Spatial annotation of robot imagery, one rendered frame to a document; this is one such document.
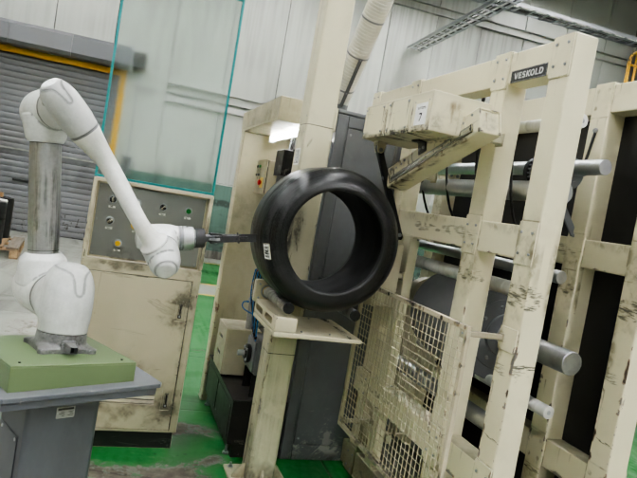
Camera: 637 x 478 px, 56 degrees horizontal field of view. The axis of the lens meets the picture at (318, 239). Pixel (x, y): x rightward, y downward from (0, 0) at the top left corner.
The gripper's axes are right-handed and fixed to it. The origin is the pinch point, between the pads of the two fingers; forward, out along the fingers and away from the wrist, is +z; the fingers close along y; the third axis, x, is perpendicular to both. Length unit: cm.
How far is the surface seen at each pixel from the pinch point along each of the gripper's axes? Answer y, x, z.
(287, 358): 27, 57, 25
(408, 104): -17, -53, 58
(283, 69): 899, -231, 253
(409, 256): 21, 11, 82
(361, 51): 61, -89, 70
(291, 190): -9.8, -19.2, 14.4
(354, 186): -12.1, -21.3, 38.7
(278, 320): -10.4, 30.4, 10.4
